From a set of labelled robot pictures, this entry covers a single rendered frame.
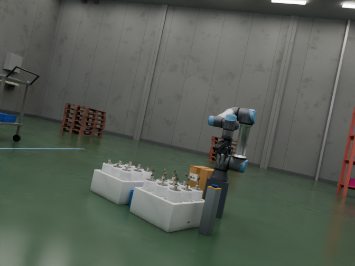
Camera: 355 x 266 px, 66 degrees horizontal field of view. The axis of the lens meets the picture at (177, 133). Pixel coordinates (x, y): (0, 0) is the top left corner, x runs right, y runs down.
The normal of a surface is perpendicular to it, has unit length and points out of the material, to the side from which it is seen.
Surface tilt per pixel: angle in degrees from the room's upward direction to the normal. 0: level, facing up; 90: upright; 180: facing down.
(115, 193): 90
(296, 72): 90
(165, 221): 90
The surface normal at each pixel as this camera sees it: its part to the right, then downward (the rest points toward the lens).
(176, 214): 0.73, 0.15
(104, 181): -0.63, -0.14
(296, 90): -0.25, -0.06
